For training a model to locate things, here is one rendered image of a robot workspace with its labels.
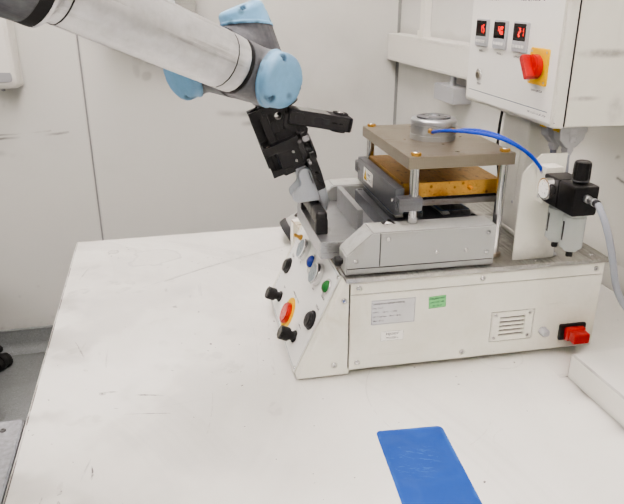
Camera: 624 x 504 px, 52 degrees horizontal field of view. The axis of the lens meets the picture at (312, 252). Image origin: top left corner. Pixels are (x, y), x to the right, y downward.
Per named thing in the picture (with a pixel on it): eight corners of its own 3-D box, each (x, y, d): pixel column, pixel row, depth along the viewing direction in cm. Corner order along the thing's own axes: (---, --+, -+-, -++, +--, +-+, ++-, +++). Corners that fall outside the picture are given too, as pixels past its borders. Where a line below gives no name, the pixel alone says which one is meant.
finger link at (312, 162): (312, 186, 113) (295, 140, 109) (322, 182, 113) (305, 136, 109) (318, 193, 109) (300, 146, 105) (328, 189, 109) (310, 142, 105)
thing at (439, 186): (450, 171, 128) (454, 123, 124) (502, 204, 108) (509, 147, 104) (367, 175, 125) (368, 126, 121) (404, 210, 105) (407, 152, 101)
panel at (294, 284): (270, 297, 135) (306, 218, 131) (294, 373, 108) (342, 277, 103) (261, 294, 135) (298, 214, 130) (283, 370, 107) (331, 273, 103)
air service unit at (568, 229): (546, 233, 108) (559, 145, 103) (599, 266, 95) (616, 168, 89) (518, 235, 107) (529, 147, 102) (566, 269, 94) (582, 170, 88)
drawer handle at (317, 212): (310, 207, 122) (310, 187, 121) (327, 234, 108) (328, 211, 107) (300, 208, 122) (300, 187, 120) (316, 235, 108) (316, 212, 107)
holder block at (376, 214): (434, 196, 129) (435, 183, 128) (477, 229, 111) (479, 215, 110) (354, 201, 126) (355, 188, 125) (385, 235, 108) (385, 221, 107)
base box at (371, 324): (502, 275, 147) (510, 203, 141) (601, 359, 113) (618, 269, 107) (269, 295, 137) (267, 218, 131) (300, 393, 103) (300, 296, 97)
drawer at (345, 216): (439, 212, 132) (442, 175, 129) (487, 251, 112) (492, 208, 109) (297, 221, 126) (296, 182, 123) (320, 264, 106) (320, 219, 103)
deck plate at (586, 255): (511, 202, 141) (512, 198, 141) (609, 262, 110) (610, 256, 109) (305, 215, 133) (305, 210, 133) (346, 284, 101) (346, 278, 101)
